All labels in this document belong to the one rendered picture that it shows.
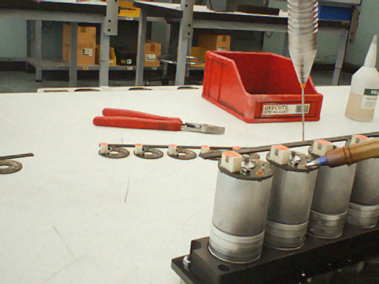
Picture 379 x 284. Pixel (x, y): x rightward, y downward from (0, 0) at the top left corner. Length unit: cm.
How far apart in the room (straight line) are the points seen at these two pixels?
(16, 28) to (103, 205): 431
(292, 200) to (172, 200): 11
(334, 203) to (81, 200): 15
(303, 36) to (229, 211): 8
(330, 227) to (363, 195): 3
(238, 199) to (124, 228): 10
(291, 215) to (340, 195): 3
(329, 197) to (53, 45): 447
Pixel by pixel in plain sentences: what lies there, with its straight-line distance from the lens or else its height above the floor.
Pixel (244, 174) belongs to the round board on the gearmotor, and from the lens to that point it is 20.
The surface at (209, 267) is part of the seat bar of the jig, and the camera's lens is 21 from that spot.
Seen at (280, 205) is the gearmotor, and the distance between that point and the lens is 23.
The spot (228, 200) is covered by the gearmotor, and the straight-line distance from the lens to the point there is 21.
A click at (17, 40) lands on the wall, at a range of 460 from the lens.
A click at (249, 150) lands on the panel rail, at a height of 81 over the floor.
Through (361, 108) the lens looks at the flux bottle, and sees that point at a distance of 60.
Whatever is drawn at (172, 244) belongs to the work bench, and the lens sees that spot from 27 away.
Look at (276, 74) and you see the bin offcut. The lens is 64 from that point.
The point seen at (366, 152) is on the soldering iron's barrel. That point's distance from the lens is 22.
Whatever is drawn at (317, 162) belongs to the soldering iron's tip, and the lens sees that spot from 22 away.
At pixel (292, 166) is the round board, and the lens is 22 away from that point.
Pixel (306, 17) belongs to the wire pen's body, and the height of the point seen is 88.
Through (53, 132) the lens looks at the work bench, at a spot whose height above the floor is 75.
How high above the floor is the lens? 89
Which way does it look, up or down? 18 degrees down
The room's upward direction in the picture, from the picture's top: 6 degrees clockwise
